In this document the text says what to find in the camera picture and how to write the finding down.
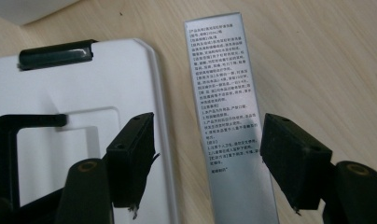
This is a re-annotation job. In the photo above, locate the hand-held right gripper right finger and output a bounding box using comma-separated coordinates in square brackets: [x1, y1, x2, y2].
[258, 112, 334, 217]

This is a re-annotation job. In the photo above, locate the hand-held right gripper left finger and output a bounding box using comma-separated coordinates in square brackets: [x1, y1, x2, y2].
[105, 111, 161, 220]

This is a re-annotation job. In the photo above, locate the white plastic case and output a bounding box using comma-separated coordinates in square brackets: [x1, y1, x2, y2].
[0, 37, 180, 224]

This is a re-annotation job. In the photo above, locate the silver printed carton box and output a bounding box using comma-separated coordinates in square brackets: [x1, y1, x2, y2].
[184, 11, 280, 224]

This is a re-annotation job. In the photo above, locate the black case latch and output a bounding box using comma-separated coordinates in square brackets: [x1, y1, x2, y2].
[18, 38, 98, 72]

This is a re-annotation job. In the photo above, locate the white box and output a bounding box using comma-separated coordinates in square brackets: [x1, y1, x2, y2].
[0, 0, 81, 27]

